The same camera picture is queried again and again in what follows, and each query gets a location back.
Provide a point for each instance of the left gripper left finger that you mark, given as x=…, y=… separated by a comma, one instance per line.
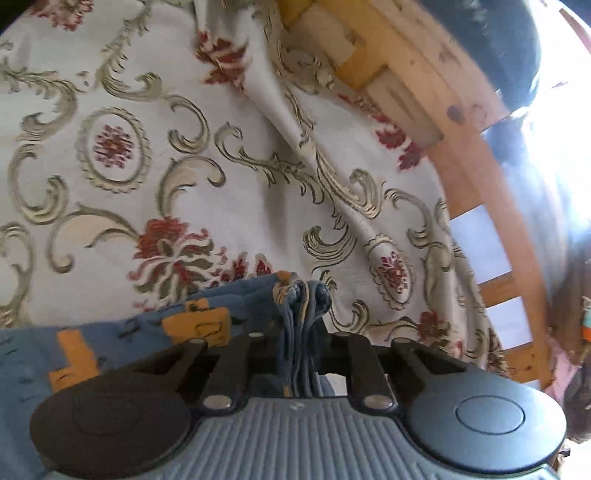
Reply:
x=216, y=378

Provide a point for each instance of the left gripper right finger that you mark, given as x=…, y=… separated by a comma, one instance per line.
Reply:
x=377, y=378

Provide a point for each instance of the blue orange patterned pants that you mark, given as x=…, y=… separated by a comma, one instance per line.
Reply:
x=39, y=361

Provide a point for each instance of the floral cream bedspread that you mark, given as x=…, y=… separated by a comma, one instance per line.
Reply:
x=153, y=150

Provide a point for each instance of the dark hanging clothes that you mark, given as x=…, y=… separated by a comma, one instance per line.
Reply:
x=502, y=38

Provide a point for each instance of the wooden bed frame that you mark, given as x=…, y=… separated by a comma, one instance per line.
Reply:
x=461, y=138

